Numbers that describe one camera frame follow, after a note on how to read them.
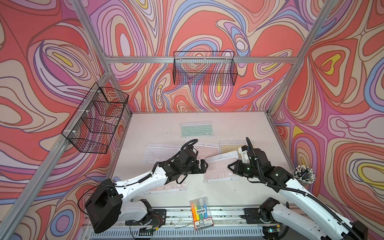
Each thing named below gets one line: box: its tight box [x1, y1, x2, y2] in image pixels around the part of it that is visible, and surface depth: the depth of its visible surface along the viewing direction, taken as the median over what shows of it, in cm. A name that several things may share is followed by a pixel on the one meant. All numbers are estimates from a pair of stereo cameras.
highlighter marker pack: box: [189, 196, 214, 231], surface depth 75 cm
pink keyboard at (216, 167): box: [203, 150, 239, 183], surface depth 80 cm
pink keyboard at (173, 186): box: [143, 175, 188, 195], surface depth 84 cm
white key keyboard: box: [142, 142, 182, 164], surface depth 100 cm
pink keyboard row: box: [193, 140, 220, 160], surface depth 101 cm
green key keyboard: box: [180, 121, 215, 138], surface depth 110 cm
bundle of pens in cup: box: [293, 164, 317, 184], surface depth 72 cm
